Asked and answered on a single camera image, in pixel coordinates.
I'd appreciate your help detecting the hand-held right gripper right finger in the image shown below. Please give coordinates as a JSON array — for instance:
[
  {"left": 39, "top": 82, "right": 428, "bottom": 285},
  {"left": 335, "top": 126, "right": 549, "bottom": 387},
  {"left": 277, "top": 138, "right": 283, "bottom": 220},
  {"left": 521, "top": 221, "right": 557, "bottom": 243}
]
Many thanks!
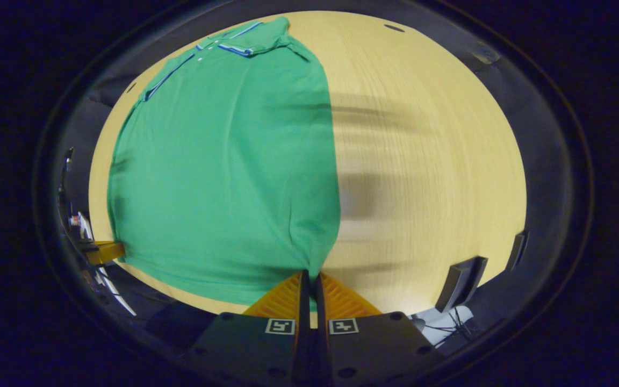
[{"left": 313, "top": 271, "right": 445, "bottom": 387}]

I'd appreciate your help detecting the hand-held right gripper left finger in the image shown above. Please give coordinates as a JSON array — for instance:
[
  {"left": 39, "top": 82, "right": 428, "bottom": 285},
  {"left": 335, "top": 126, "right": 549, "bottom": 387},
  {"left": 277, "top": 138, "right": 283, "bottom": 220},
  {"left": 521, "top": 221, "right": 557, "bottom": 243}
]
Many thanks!
[{"left": 179, "top": 270, "right": 311, "bottom": 387}]

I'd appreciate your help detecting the green polo T-shirt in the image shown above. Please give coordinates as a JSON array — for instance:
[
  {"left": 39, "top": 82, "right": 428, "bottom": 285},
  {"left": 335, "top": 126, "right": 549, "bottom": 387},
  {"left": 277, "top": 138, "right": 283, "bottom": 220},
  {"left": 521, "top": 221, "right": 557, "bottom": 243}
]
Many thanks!
[{"left": 106, "top": 16, "right": 341, "bottom": 312}]

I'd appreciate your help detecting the dark grey panel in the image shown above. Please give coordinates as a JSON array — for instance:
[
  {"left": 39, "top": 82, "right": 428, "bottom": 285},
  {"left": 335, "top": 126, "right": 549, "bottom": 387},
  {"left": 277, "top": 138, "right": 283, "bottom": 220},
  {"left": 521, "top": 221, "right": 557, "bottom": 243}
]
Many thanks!
[
  {"left": 505, "top": 230, "right": 529, "bottom": 273},
  {"left": 435, "top": 256, "right": 488, "bottom": 313}
]

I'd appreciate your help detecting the tangle of black cables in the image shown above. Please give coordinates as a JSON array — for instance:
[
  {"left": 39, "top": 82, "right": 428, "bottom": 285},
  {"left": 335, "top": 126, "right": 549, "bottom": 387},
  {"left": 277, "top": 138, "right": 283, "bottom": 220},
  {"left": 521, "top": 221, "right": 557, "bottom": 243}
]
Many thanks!
[{"left": 425, "top": 307, "right": 474, "bottom": 340}]

